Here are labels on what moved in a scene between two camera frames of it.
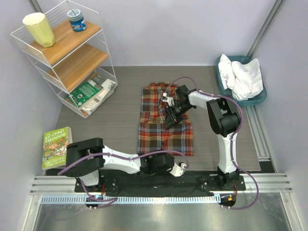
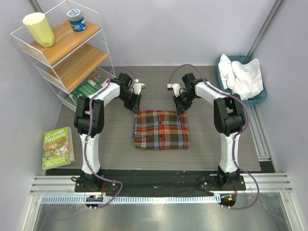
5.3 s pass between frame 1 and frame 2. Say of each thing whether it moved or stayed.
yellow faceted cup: stayed
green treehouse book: stayed
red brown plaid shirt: moved
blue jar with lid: stayed
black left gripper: moved
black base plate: stayed
